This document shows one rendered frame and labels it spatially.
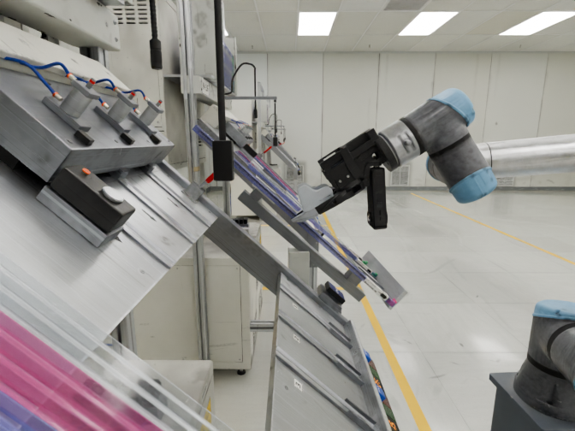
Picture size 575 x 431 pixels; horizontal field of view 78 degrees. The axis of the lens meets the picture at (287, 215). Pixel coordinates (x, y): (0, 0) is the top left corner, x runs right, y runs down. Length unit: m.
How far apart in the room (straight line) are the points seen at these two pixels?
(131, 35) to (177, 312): 1.18
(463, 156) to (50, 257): 0.60
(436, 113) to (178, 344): 1.53
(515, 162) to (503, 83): 8.63
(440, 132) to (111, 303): 0.55
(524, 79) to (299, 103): 4.89
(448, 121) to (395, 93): 7.86
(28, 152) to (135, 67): 1.22
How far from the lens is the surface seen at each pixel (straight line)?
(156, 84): 1.61
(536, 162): 0.85
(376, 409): 0.63
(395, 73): 8.58
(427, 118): 0.66
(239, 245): 0.77
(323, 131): 8.18
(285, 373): 0.50
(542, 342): 0.97
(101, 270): 0.40
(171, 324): 1.81
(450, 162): 0.68
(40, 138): 0.45
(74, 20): 0.74
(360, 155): 0.65
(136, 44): 1.66
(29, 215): 0.42
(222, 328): 1.76
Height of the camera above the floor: 1.13
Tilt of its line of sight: 12 degrees down
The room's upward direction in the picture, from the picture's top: straight up
